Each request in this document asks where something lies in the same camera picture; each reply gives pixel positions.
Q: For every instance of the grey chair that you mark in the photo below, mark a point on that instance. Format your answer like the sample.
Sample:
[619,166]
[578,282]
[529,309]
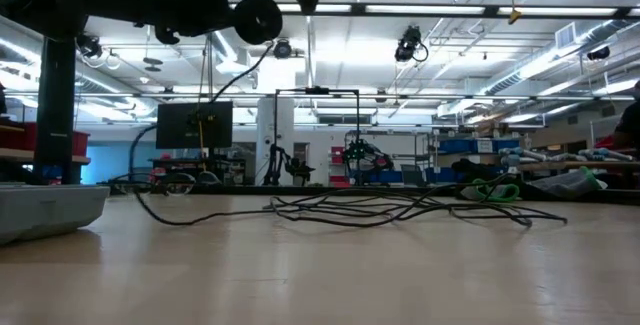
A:
[412,175]

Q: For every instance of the black monitor screen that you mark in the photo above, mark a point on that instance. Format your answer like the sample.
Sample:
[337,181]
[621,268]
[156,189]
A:
[175,130]

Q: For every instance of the person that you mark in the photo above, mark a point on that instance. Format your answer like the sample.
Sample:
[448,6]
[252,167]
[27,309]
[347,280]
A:
[631,125]

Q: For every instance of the black ceiling speaker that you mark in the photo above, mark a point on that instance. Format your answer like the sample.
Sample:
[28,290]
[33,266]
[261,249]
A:
[599,53]

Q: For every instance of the grey plastic tool case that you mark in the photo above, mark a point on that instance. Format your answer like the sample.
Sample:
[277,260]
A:
[45,210]

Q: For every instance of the black round overhead camera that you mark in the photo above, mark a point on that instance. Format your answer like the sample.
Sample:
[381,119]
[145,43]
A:
[282,49]

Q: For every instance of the wooden shelf board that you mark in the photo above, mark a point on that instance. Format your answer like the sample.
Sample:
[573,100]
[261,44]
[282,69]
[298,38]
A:
[15,155]

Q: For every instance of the blue storage bin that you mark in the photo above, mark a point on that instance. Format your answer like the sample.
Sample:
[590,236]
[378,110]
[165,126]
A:
[387,177]
[440,175]
[506,145]
[457,146]

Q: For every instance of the black background robot arm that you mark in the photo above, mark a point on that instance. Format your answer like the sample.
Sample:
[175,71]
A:
[357,151]
[274,162]

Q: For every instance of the white ceiling vent grille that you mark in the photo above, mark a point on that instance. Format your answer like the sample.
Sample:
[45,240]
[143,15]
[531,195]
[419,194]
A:
[565,35]

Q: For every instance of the pile of folded cloths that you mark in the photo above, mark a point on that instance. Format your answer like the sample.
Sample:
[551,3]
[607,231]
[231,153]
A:
[595,155]

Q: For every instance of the wooden workbench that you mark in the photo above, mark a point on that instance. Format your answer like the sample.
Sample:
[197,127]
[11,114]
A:
[575,166]

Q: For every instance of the red storage bin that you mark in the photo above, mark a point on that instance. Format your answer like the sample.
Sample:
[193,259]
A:
[17,137]
[81,144]

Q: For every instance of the white LED light bar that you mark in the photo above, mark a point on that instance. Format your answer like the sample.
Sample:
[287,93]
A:
[555,11]
[425,9]
[335,8]

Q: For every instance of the red drawer box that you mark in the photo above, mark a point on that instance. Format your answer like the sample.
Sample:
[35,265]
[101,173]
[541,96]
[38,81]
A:
[336,157]

